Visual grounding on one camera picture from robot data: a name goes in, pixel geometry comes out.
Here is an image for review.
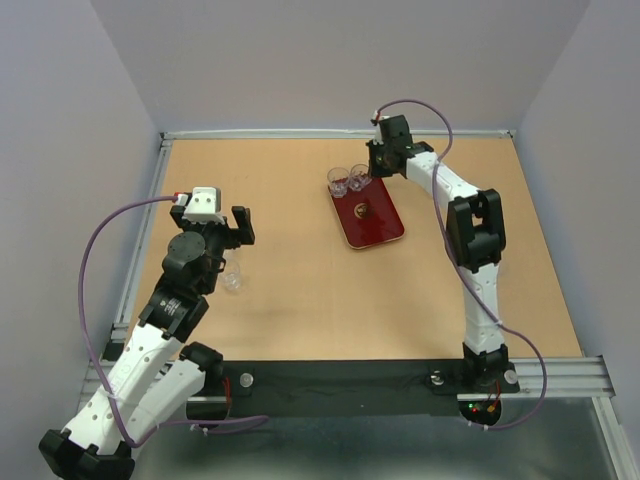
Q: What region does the clear faceted glass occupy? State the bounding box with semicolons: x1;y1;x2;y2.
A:
327;167;350;198

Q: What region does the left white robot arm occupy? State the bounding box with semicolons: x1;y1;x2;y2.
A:
39;205;255;479

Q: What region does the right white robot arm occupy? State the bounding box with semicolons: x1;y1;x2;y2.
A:
367;113;509;390

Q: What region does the clear glass near left arm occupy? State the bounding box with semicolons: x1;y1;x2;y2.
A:
219;250;245;294

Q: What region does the red lacquer tray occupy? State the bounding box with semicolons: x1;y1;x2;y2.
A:
329;178;405;250

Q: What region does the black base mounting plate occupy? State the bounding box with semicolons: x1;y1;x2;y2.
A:
186;359;520;420

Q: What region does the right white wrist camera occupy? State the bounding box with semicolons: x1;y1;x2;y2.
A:
370;110;384;144

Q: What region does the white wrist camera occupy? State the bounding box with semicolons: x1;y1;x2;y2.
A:
183;187;224;224
370;110;384;144

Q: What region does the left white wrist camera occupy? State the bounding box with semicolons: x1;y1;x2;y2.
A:
183;187;224;224

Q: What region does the left aluminium side rail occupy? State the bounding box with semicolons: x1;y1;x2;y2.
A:
75;139;173;397

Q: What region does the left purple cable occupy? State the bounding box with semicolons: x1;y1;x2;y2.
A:
79;194;271;448

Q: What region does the aluminium table edge rail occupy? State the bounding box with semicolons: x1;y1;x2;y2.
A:
161;128;515;141

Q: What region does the right aluminium front rail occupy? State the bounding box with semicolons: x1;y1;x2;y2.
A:
509;355;640;480

